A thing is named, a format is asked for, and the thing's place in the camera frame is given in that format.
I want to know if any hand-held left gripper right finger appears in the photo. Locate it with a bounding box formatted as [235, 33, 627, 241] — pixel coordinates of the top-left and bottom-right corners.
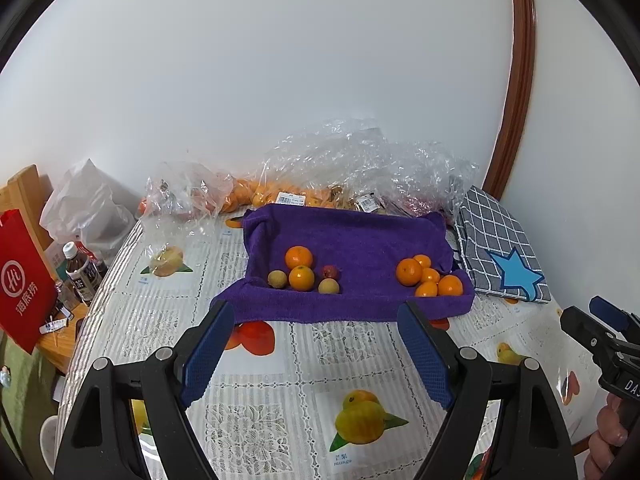
[396, 300, 576, 480]

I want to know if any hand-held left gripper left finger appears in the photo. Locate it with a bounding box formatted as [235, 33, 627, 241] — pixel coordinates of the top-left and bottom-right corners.
[52, 300, 236, 480]

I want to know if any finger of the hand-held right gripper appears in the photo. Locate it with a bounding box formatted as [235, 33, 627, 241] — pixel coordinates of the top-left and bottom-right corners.
[589, 296, 640, 346]
[560, 306, 623, 366]

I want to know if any large orange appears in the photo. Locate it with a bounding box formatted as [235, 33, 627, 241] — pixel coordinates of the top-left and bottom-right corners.
[288, 265, 316, 292]
[395, 257, 423, 286]

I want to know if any person's right hand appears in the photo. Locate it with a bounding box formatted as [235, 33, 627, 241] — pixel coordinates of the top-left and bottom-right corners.
[584, 394, 640, 480]

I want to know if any fruit print lace tablecloth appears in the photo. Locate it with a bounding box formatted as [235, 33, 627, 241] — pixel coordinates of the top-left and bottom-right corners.
[52, 210, 618, 480]

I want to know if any grey checked cloth blue star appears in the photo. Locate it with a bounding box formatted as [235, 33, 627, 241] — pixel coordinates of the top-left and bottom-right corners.
[452, 185, 553, 303]

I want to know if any purple towel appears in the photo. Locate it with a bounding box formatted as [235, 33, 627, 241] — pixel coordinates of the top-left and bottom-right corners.
[209, 203, 476, 323]

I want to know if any wooden side table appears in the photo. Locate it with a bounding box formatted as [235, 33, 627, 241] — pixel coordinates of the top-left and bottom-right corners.
[37, 300, 91, 376]

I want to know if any dark drink bottle white cap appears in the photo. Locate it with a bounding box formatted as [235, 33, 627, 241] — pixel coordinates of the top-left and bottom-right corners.
[62, 241, 103, 303]

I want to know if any small white packet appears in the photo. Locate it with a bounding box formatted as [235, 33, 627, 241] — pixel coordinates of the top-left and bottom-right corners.
[39, 316, 75, 335]

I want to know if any pile of bagged tangerines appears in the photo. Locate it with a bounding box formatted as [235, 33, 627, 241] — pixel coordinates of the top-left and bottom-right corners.
[220, 177, 341, 213]

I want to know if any white plastic bag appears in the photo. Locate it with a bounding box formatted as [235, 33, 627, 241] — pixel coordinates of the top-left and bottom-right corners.
[39, 158, 137, 261]

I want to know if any red paper bag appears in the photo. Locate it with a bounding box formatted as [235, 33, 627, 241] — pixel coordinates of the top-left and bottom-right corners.
[0, 209, 60, 356]

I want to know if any crumpled large clear plastic bag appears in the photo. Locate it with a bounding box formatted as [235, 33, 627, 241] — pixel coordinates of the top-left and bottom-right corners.
[250, 117, 481, 218]

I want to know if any wooden chair back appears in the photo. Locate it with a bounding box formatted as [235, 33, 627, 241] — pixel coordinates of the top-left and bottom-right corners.
[0, 164, 56, 251]

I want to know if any brown wooden door frame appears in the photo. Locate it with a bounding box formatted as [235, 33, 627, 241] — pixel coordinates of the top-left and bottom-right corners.
[482, 0, 537, 201]

